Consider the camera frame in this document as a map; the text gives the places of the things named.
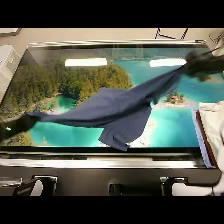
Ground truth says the dark blue garment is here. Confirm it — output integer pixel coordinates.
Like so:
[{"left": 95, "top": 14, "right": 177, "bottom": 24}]
[{"left": 25, "top": 64, "right": 192, "bottom": 153}]

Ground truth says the white garment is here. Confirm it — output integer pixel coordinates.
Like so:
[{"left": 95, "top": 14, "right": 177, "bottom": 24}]
[{"left": 198, "top": 100, "right": 224, "bottom": 169}]

